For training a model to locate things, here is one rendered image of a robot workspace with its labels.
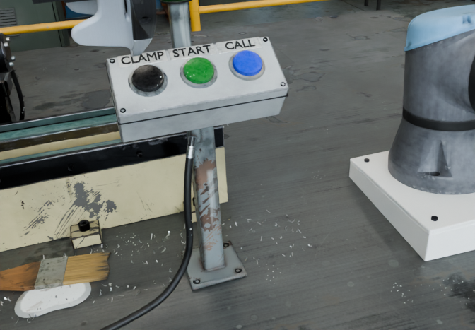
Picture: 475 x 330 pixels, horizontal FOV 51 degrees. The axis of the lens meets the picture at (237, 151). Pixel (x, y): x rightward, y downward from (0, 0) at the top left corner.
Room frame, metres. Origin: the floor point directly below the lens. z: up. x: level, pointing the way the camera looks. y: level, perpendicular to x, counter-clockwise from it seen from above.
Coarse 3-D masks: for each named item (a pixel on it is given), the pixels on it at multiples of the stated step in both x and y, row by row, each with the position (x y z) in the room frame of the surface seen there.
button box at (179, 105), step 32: (128, 64) 0.46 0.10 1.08; (160, 64) 0.47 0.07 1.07; (224, 64) 0.48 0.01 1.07; (128, 96) 0.43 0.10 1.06; (160, 96) 0.44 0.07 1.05; (192, 96) 0.44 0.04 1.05; (224, 96) 0.44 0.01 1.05; (256, 96) 0.45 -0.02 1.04; (128, 128) 0.43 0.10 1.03; (160, 128) 0.44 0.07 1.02; (192, 128) 0.46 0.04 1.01
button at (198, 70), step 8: (192, 64) 0.46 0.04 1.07; (200, 64) 0.46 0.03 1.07; (208, 64) 0.46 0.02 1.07; (184, 72) 0.46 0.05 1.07; (192, 72) 0.45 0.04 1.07; (200, 72) 0.45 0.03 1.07; (208, 72) 0.46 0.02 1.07; (192, 80) 0.45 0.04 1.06; (200, 80) 0.45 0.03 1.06; (208, 80) 0.45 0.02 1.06
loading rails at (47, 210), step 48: (0, 144) 0.64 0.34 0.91; (48, 144) 0.65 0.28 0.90; (96, 144) 0.61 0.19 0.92; (144, 144) 0.59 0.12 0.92; (0, 192) 0.54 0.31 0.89; (48, 192) 0.55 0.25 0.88; (96, 192) 0.57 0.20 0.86; (144, 192) 0.59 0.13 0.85; (192, 192) 0.61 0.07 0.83; (0, 240) 0.53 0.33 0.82; (48, 240) 0.55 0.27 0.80; (96, 240) 0.54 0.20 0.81
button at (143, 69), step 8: (136, 72) 0.45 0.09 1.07; (144, 72) 0.45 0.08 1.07; (152, 72) 0.45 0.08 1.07; (160, 72) 0.45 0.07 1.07; (136, 80) 0.44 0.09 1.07; (144, 80) 0.44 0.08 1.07; (152, 80) 0.44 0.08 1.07; (160, 80) 0.44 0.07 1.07; (144, 88) 0.43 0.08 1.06; (152, 88) 0.44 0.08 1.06
